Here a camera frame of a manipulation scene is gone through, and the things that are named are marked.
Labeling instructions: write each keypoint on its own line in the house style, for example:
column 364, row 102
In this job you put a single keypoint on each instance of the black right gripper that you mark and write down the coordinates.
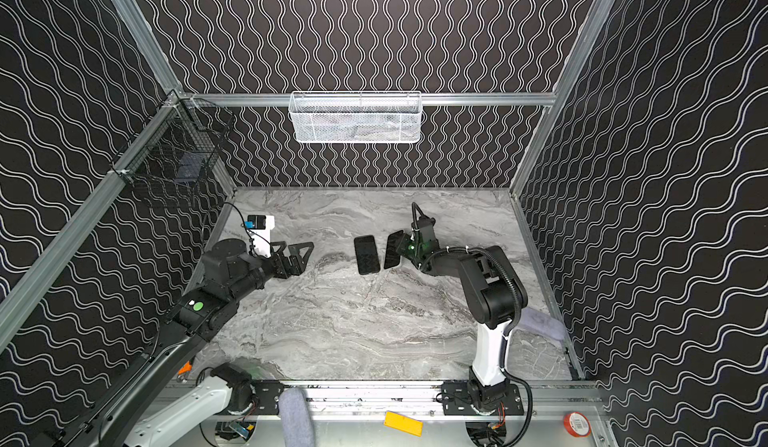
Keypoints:
column 411, row 254

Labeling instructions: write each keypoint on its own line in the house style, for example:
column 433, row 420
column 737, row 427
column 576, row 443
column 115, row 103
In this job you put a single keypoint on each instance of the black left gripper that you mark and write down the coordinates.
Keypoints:
column 279, row 261

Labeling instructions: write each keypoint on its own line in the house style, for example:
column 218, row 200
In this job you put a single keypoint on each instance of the dark blue smartphone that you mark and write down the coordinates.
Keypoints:
column 392, row 257

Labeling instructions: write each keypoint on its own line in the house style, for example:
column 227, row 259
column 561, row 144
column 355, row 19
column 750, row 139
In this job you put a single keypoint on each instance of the white smartphone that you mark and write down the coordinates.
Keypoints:
column 367, row 257

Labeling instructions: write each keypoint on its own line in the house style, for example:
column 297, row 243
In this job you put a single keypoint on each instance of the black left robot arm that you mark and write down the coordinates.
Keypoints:
column 118, row 418

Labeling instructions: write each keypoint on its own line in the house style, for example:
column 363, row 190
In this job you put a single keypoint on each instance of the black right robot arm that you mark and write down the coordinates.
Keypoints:
column 494, row 295

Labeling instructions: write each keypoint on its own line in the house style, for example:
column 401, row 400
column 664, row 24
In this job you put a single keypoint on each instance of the lavender cloth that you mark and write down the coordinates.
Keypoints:
column 542, row 324

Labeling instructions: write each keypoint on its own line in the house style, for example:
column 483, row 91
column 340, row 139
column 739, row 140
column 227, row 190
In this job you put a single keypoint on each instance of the yellow block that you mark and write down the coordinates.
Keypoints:
column 403, row 424

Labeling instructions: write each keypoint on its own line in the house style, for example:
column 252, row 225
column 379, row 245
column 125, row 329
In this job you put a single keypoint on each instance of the red tape roll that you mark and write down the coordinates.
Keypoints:
column 577, row 425

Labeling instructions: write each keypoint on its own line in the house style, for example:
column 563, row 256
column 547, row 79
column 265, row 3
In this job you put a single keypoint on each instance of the white wire mesh basket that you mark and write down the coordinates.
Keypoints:
column 356, row 117

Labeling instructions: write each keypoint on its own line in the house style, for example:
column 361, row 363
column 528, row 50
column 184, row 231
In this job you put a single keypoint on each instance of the orange handled tool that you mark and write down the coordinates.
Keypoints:
column 184, row 370

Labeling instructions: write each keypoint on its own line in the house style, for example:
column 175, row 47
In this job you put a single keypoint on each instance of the black wire mesh basket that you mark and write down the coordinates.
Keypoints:
column 180, row 167

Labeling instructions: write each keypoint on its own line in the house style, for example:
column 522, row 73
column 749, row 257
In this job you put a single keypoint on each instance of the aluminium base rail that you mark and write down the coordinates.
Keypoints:
column 435, row 400

